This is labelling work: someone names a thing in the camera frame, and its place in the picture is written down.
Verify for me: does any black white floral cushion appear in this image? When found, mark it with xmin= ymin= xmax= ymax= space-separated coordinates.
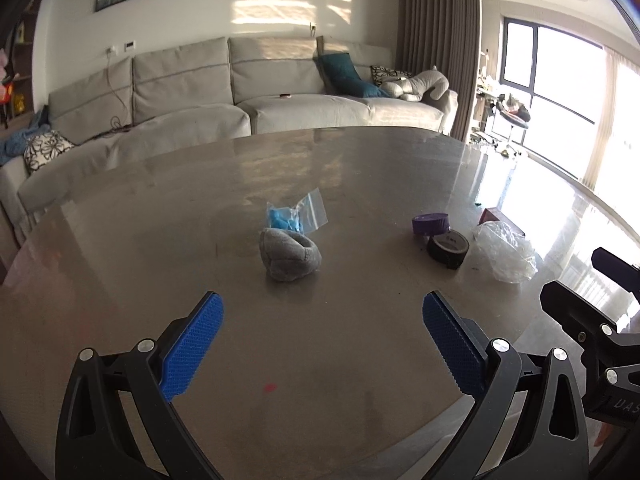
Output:
xmin=23 ymin=130 xmax=75 ymax=174

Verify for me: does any zip bag with blue item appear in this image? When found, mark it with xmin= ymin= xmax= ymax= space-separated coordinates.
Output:
xmin=266 ymin=188 xmax=328 ymax=235

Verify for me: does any brown curtain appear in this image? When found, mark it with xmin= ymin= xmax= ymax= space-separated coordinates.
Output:
xmin=397 ymin=0 xmax=482 ymax=142

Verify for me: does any black charging cable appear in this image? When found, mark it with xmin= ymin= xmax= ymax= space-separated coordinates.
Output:
xmin=102 ymin=49 xmax=134 ymax=137

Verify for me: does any wooden shelf unit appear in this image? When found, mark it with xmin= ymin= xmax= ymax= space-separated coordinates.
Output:
xmin=1 ymin=10 xmax=37 ymax=130

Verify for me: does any teal cushion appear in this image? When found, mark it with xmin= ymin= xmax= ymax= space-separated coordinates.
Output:
xmin=319 ymin=52 xmax=390 ymax=99

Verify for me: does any window frame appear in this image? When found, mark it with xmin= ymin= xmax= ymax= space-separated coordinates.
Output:
xmin=499 ymin=18 xmax=606 ymax=179

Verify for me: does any black tape roll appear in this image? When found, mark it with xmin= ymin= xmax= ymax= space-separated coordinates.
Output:
xmin=426 ymin=230 xmax=470 ymax=270

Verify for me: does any clear plastic bag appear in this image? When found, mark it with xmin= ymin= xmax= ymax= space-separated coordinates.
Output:
xmin=473 ymin=220 xmax=538 ymax=285

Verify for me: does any white plush toy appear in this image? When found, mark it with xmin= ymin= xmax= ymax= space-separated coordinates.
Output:
xmin=381 ymin=68 xmax=449 ymax=102

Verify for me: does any grey sectional sofa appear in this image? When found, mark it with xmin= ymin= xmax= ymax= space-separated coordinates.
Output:
xmin=1 ymin=36 xmax=458 ymax=247

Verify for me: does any pink small box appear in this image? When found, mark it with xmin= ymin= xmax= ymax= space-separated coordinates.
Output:
xmin=478 ymin=207 xmax=525 ymax=236

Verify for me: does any blue blanket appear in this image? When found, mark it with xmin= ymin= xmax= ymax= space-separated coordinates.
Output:
xmin=0 ymin=105 xmax=51 ymax=166

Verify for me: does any patterned cushion right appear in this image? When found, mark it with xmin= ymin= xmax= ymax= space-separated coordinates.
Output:
xmin=370 ymin=65 xmax=412 ymax=87

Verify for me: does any purple tape roll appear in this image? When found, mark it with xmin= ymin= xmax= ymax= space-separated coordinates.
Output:
xmin=411 ymin=212 xmax=450 ymax=236

